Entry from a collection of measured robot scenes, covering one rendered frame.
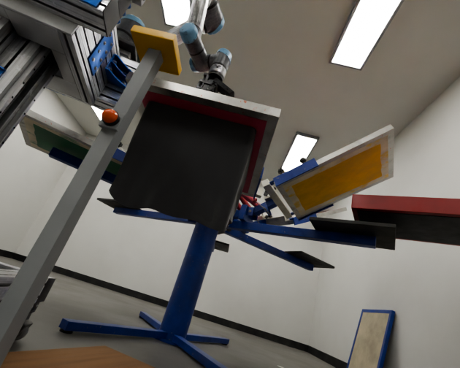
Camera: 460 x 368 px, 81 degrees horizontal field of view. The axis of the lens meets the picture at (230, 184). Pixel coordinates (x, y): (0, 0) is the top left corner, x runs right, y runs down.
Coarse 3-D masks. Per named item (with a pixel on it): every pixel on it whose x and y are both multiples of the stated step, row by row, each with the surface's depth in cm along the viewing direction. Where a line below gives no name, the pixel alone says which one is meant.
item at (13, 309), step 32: (160, 32) 76; (160, 64) 82; (128, 96) 72; (96, 160) 64; (64, 192) 61; (64, 224) 58; (32, 256) 55; (32, 288) 53; (0, 320) 50; (0, 352) 49
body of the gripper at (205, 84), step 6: (204, 72) 120; (210, 72) 118; (216, 72) 118; (204, 78) 120; (210, 78) 119; (222, 78) 120; (198, 84) 115; (204, 84) 115; (210, 84) 115; (216, 84) 116; (204, 90) 114; (216, 90) 116
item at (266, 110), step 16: (128, 80) 100; (160, 80) 100; (176, 96) 101; (192, 96) 98; (208, 96) 98; (224, 96) 98; (240, 112) 99; (256, 112) 97; (272, 112) 96; (272, 128) 102; (256, 160) 126; (256, 176) 141
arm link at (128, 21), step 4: (124, 16) 135; (128, 16) 135; (132, 16) 135; (120, 20) 134; (124, 20) 133; (128, 20) 134; (132, 20) 134; (136, 20) 135; (140, 20) 138; (120, 24) 132; (124, 24) 132; (128, 24) 133; (132, 24) 134; (136, 24) 135; (140, 24) 137; (124, 28) 131; (128, 28) 132
